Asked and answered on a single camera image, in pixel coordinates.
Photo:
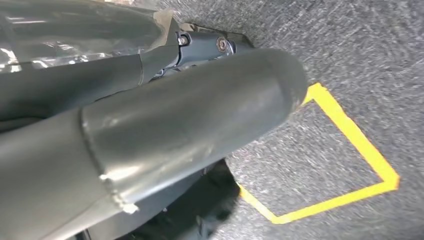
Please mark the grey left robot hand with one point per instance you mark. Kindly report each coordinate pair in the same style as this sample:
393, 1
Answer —
165, 126

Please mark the black robot leg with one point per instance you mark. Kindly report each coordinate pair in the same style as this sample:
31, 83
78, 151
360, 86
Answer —
198, 205

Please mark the yellow tape floor square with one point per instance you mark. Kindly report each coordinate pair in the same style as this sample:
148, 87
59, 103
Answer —
348, 129

